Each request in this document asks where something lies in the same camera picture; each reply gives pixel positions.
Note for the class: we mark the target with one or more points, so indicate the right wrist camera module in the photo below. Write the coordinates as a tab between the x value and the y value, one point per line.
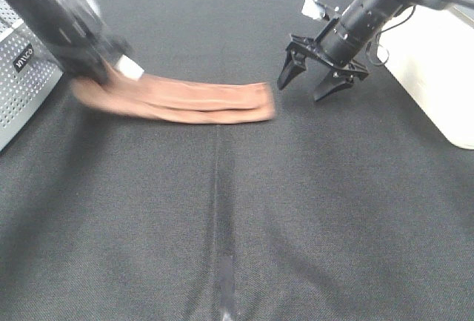
318	11

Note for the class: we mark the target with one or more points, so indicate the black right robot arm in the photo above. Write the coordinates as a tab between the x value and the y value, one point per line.
372	15

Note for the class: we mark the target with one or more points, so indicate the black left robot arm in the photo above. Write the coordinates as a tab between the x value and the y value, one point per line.
75	34

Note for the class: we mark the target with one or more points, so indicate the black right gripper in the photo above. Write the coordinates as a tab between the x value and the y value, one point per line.
336	46

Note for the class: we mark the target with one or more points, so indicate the black table cover cloth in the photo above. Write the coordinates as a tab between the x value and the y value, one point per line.
351	208

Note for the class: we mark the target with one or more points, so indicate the brown microfiber towel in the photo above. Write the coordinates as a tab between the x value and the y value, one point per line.
174	100

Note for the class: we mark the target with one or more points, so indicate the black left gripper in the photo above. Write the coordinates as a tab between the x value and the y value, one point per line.
96	50

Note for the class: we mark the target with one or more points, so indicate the white woven-pattern storage bin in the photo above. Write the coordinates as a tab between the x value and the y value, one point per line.
430	54

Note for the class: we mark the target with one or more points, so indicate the grey perforated plastic basket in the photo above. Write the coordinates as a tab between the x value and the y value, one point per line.
28	73

